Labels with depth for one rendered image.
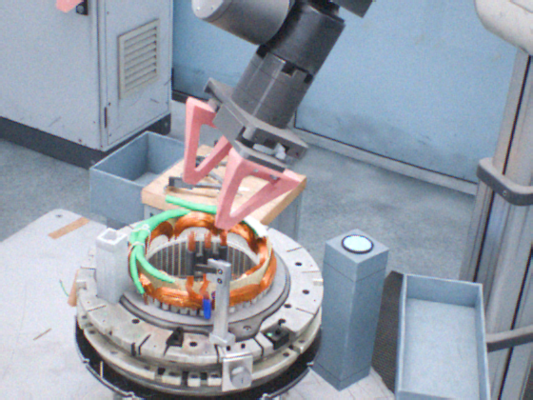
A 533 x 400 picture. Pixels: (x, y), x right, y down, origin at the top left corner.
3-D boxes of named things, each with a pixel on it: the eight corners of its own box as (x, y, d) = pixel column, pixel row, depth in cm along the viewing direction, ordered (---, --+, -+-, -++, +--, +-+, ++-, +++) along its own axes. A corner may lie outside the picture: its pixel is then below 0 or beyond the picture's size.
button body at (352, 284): (339, 391, 151) (357, 263, 138) (309, 369, 155) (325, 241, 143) (369, 375, 155) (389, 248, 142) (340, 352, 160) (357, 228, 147)
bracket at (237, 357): (217, 381, 112) (219, 347, 109) (246, 376, 113) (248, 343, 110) (222, 391, 110) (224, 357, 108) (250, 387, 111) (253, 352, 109)
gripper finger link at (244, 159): (198, 230, 78) (253, 136, 76) (170, 190, 84) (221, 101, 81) (261, 250, 82) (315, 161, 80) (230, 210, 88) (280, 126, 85)
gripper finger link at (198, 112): (176, 198, 83) (227, 108, 80) (150, 161, 88) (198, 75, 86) (236, 218, 86) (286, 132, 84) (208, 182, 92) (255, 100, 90)
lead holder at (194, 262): (183, 274, 106) (184, 250, 104) (203, 258, 109) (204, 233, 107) (211, 286, 104) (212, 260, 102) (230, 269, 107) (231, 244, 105)
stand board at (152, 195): (141, 202, 148) (141, 190, 146) (202, 156, 162) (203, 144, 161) (252, 240, 140) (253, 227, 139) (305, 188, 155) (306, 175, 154)
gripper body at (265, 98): (241, 143, 77) (286, 66, 75) (198, 93, 85) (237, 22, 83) (300, 167, 81) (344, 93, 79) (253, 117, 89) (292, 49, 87)
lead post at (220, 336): (225, 350, 109) (230, 269, 103) (208, 341, 111) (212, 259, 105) (235, 343, 111) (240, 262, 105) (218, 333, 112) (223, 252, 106)
